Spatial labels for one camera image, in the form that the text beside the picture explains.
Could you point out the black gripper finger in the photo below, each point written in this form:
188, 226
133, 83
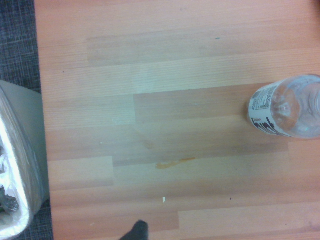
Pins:
138, 231

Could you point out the clear plastic bottle white label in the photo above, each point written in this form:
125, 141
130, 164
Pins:
285, 110

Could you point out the white plastic trash bin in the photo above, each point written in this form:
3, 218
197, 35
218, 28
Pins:
32, 130

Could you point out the small white paper scrap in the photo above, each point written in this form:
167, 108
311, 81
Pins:
164, 199

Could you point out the wooden coffee table black legs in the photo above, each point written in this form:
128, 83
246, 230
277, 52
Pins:
175, 100

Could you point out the white crumpled tissue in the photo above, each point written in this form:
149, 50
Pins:
6, 172

